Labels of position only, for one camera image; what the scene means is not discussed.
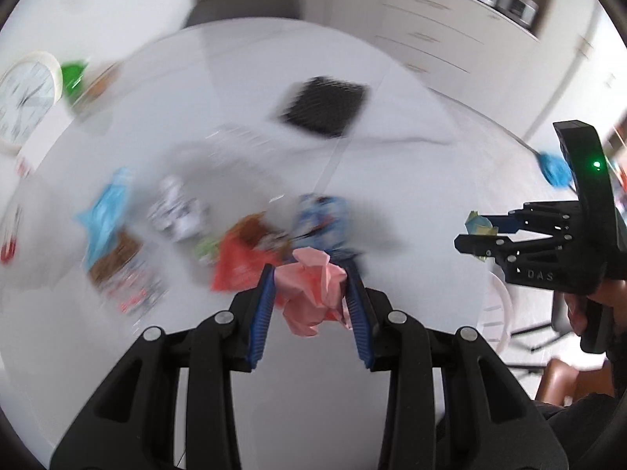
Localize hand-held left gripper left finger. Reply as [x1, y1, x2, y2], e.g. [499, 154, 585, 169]
[49, 263, 277, 470]

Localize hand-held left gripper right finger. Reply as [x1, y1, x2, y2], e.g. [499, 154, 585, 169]
[343, 262, 564, 470]

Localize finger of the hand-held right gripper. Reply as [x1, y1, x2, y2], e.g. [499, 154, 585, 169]
[455, 234, 580, 268]
[480, 201, 583, 237]

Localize yellow green paper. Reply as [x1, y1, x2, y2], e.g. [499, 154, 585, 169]
[465, 210, 500, 237]

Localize pink paper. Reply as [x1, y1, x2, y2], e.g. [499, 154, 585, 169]
[273, 247, 352, 338]

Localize orange red wrapper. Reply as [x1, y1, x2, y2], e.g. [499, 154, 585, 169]
[212, 232, 268, 295]

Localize white slotted bin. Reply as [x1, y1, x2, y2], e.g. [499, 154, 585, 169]
[477, 271, 517, 353]

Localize blue white wrapper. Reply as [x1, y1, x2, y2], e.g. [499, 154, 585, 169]
[291, 195, 363, 258]

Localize person's right hand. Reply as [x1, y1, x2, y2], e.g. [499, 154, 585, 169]
[563, 291, 589, 338]

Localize blue mop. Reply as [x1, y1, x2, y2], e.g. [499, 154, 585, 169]
[426, 88, 574, 189]

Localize small green wrapper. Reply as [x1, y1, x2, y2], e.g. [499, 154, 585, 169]
[193, 236, 223, 265]

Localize silver crumpled wrapper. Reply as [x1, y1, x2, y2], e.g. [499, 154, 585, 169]
[147, 175, 207, 243]

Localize brown red snack packet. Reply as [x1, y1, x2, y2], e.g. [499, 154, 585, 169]
[88, 230, 167, 316]

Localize brown chair seat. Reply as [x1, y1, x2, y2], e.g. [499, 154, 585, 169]
[534, 357, 613, 407]

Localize clear plastic wrapper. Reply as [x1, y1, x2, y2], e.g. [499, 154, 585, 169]
[167, 125, 295, 206]

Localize light blue plastic wrapper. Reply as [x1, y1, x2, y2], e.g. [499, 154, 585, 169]
[73, 166, 135, 265]

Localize person's dark clothed legs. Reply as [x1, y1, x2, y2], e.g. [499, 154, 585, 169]
[539, 392, 627, 470]

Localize black mesh mat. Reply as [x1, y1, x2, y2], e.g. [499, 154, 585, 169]
[279, 77, 370, 139]

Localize white drawer cabinet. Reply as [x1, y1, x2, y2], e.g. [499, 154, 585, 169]
[375, 0, 559, 94]

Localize red white packet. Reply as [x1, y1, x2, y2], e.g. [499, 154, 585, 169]
[0, 196, 25, 265]

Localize brown blurry packet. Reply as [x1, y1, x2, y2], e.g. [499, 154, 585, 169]
[73, 61, 123, 118]

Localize green packet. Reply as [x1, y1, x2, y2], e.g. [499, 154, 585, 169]
[60, 59, 91, 108]

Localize white round clock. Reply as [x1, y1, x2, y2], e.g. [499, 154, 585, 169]
[0, 51, 64, 152]

